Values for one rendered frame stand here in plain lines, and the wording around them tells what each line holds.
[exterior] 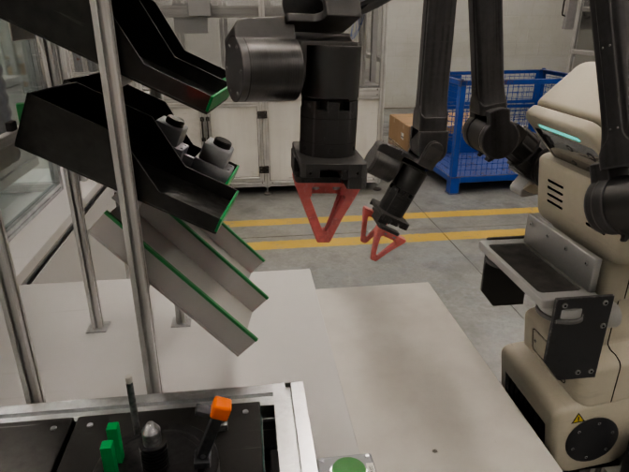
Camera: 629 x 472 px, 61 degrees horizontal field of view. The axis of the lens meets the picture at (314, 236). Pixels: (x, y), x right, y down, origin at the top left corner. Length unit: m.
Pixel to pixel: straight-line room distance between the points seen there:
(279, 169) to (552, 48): 6.75
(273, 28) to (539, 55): 9.90
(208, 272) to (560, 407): 0.68
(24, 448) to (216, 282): 0.36
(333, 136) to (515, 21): 9.61
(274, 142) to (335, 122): 4.13
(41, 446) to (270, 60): 0.54
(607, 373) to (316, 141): 0.75
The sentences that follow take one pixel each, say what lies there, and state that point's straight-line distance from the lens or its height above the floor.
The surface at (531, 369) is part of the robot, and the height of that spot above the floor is 0.80.
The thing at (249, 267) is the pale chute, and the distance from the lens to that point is 1.06.
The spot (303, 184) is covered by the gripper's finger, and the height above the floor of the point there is 1.30.
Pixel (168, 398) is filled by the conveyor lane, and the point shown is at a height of 0.96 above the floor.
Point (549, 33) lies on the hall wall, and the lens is 10.40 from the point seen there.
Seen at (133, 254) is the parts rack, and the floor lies 1.17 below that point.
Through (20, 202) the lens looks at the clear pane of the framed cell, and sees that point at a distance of 1.88.
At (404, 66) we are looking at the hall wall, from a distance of 9.45.
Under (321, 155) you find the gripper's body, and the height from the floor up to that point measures 1.33.
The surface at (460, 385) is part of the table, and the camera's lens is 1.01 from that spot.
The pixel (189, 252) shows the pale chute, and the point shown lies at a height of 1.10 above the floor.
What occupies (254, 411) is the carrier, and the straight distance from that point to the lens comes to 0.76.
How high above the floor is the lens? 1.46
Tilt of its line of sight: 22 degrees down
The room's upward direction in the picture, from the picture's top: straight up
